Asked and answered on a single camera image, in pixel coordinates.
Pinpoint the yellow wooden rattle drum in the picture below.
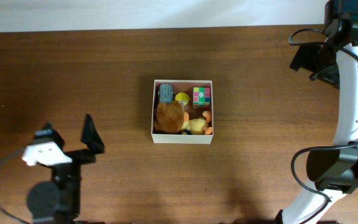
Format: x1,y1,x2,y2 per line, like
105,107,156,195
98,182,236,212
175,92,190,106

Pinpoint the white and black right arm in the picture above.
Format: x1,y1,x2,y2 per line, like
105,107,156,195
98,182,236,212
275,0,358,223

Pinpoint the colourful puzzle cube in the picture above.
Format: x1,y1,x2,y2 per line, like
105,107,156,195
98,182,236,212
192,87,211,109

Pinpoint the white box with maroon interior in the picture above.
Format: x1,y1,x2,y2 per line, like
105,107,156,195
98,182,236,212
150,80,214,144

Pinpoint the yellow and grey toy truck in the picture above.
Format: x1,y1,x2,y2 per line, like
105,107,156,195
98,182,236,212
158,83,175,103

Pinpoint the cream plush mouse toy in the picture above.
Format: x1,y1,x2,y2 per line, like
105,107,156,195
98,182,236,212
180,111,213,135

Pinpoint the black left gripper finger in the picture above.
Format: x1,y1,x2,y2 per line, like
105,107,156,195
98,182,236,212
80,114,105,154
33,122,65,146

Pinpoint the brown plush toy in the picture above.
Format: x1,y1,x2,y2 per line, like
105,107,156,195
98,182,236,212
154,100,185,134

